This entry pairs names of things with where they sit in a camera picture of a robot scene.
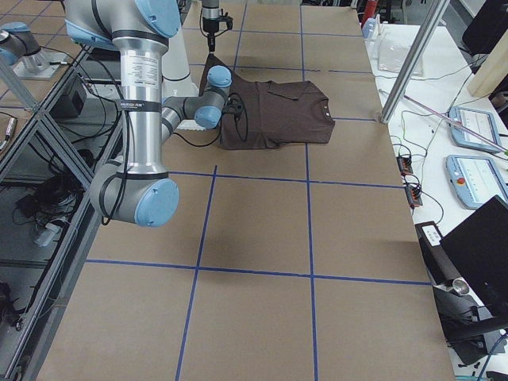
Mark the white camera pillar base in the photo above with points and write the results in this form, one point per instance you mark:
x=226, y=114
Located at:
x=182, y=100

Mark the aluminium frame post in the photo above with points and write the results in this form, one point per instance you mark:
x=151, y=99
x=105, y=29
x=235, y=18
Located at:
x=421, y=40

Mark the far blue teach pendant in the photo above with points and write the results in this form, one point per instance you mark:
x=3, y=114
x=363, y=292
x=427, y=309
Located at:
x=482, y=122

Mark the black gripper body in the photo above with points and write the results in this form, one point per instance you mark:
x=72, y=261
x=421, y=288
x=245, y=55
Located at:
x=210, y=26

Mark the brown t-shirt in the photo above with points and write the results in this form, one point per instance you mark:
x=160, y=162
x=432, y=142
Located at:
x=269, y=115

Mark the reacher grabber stick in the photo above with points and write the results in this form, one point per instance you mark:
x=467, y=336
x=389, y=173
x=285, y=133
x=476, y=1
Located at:
x=458, y=125

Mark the near blue teach pendant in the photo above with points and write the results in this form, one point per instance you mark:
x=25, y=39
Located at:
x=475, y=180

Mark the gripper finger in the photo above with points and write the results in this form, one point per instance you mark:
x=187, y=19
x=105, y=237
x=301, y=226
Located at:
x=211, y=43

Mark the red cylinder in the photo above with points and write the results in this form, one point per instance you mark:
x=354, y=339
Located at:
x=370, y=8

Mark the black power box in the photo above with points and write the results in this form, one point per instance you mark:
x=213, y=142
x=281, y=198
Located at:
x=440, y=267

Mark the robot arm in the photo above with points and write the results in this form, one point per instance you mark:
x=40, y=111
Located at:
x=211, y=8
x=135, y=186

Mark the blue teach pendant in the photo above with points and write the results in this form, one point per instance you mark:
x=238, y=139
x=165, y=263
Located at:
x=475, y=180
x=482, y=122

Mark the black laptop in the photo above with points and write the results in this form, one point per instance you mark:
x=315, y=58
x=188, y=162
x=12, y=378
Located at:
x=477, y=248

